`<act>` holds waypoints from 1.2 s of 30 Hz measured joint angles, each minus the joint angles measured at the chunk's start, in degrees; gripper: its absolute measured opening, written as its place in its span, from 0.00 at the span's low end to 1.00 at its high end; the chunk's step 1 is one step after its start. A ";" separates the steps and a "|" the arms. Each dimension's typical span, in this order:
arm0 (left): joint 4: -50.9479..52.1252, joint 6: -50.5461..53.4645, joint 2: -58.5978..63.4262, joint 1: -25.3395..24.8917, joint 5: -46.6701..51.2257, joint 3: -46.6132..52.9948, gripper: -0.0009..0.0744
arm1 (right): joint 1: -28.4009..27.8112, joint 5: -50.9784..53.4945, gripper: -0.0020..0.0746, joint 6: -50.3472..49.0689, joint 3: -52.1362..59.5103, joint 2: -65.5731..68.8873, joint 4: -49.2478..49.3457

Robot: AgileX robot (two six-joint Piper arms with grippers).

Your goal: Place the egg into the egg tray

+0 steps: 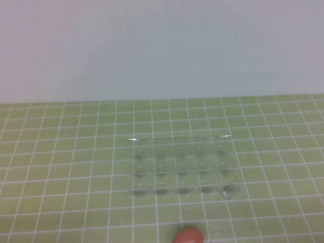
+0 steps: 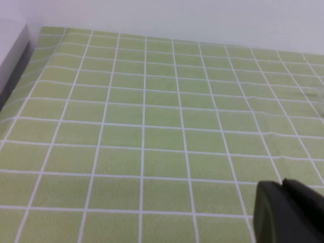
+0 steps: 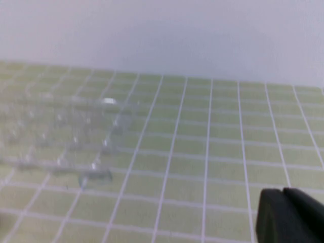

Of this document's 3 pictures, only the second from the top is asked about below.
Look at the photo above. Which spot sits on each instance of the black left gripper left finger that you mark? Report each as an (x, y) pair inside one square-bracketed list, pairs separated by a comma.
[(268, 212)]

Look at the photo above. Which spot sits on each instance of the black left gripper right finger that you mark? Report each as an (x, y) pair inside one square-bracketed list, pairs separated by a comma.
[(303, 212)]

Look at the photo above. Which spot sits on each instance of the green checked tablecloth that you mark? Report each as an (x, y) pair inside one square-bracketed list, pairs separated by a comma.
[(152, 131)]

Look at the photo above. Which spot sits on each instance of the white box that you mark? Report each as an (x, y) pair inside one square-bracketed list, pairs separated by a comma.
[(11, 55)]

